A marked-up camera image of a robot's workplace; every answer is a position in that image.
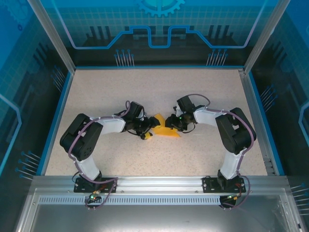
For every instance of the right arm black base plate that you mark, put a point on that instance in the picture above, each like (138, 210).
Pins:
(210, 184)

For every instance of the right aluminium frame post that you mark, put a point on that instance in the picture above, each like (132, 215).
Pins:
(265, 36)

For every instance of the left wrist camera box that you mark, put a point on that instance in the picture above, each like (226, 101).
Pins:
(143, 116)

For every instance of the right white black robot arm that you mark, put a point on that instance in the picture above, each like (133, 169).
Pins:
(236, 135)

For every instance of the aluminium frame post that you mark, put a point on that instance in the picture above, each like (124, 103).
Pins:
(265, 36)
(53, 36)

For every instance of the aluminium side rail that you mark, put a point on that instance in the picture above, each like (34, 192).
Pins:
(255, 113)

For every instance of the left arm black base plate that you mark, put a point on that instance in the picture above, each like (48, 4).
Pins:
(83, 187)

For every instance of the sheet metal panel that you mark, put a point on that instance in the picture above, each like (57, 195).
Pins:
(154, 217)

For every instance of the left aluminium frame post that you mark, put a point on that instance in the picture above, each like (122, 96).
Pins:
(53, 36)

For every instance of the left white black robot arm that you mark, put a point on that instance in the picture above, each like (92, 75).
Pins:
(82, 137)

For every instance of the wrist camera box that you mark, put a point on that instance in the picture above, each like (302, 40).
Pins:
(143, 116)
(178, 111)

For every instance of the aluminium mounting rail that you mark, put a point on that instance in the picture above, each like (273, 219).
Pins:
(159, 182)

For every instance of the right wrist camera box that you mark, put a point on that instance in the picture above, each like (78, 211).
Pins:
(178, 111)

